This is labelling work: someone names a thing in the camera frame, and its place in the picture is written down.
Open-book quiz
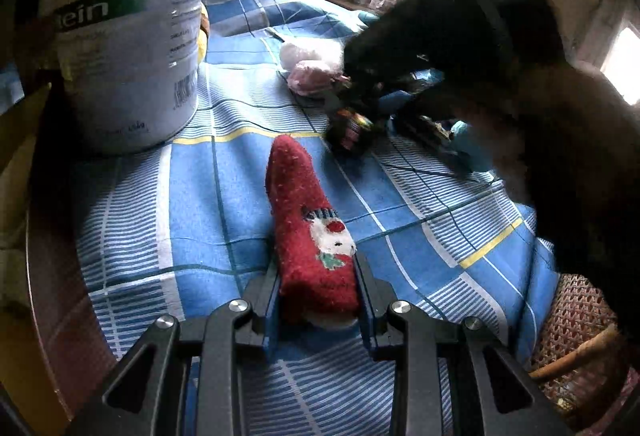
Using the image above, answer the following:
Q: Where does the blue checkered tablecloth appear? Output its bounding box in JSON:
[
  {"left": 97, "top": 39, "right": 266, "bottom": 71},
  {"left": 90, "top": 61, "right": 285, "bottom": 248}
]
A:
[{"left": 74, "top": 0, "right": 559, "bottom": 436}]

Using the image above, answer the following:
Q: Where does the white protein powder can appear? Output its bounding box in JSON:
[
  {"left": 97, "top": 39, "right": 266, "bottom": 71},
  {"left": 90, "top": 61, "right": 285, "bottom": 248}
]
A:
[{"left": 40, "top": 0, "right": 202, "bottom": 154}]

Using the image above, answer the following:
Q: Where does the right hand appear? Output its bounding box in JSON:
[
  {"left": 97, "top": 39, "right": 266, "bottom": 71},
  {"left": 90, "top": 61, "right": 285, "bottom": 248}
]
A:
[{"left": 458, "top": 62, "right": 639, "bottom": 211}]

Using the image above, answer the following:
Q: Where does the teal plush toy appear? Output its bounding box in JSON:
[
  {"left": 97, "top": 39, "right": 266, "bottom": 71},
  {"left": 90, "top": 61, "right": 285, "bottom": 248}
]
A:
[{"left": 376, "top": 69, "right": 501, "bottom": 175}]

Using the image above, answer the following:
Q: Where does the red christmas sock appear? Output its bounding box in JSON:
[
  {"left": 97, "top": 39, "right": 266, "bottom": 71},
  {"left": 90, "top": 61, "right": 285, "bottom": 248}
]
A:
[{"left": 265, "top": 135, "right": 358, "bottom": 317}]

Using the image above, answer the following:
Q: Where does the woven rattan chair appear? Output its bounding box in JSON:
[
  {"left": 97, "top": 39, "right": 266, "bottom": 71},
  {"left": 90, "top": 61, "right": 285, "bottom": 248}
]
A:
[{"left": 529, "top": 274, "right": 630, "bottom": 432}]

